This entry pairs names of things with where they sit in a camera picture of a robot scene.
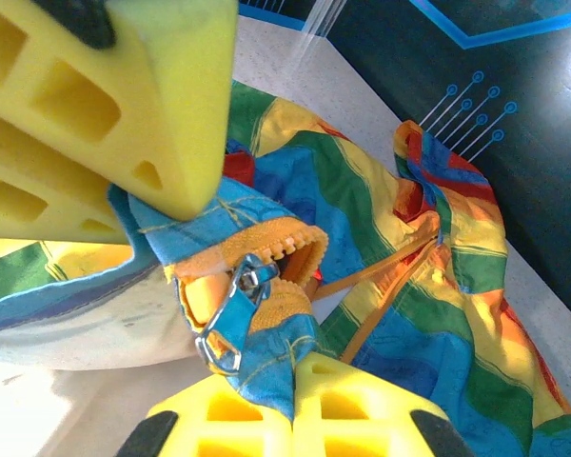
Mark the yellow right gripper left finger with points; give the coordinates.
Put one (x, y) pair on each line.
(247, 428)

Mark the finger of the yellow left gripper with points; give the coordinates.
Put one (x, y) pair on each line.
(28, 166)
(171, 95)

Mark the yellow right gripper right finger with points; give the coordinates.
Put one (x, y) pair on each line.
(361, 419)

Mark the silver zipper slider pull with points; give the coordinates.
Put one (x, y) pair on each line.
(238, 304)

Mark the rainbow striped zip jacket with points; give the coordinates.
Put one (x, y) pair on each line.
(457, 309)

